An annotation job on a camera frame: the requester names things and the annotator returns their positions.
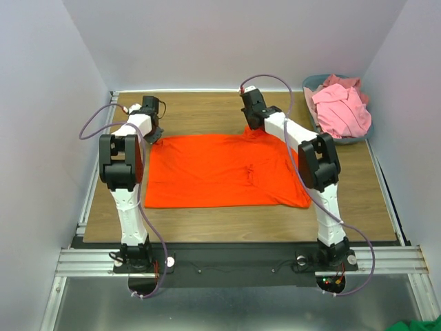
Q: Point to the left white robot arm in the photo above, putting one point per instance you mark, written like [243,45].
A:
[121,168]

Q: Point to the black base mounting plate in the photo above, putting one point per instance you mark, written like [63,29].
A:
[229,265]

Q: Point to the right aluminium side rail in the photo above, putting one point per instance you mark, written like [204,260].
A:
[388,199]

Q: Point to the dusty pink t shirt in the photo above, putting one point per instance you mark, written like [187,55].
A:
[347,82]

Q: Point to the teal laundry basket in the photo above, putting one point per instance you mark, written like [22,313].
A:
[313,82]

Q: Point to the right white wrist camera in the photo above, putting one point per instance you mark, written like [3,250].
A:
[244,90]

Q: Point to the orange t shirt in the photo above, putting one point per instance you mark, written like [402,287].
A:
[223,170]

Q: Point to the aluminium frame rail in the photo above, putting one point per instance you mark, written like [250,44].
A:
[389,260]

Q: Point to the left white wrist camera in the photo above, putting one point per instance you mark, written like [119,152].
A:
[132,109]

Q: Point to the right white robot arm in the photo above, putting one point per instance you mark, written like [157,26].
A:
[318,168]

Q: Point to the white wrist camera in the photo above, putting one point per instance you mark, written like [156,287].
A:
[132,109]
[244,90]

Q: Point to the green cloth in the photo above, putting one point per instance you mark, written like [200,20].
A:
[416,326]

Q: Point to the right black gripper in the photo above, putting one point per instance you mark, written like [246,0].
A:
[253,121]

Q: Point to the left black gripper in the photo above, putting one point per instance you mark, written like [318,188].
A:
[152,139]

